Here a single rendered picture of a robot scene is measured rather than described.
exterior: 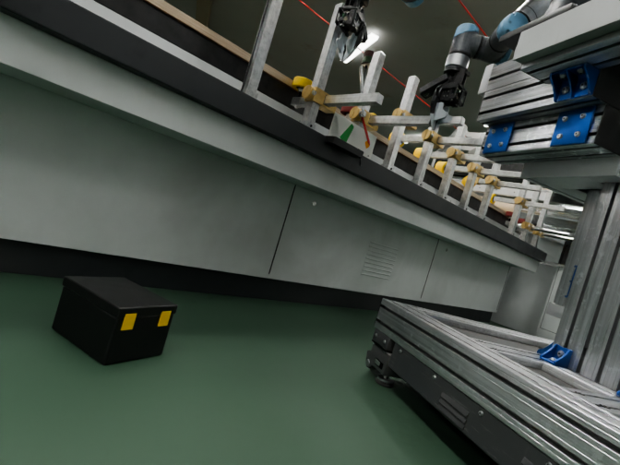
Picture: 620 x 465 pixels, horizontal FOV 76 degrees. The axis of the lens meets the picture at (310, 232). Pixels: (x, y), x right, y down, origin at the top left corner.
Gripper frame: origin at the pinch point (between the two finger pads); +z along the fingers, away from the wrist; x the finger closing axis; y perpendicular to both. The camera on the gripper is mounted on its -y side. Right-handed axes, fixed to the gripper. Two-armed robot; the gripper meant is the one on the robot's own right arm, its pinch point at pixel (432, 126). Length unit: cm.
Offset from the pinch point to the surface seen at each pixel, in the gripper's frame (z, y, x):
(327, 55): -13.3, -29.5, -30.5
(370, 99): 1.4, -7.1, -26.5
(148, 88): 23, -31, -84
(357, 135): 6.1, -28.7, -5.3
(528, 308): 61, -34, 263
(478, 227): 18, -27, 114
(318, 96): 1.0, -28.7, -29.5
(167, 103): 24, -31, -78
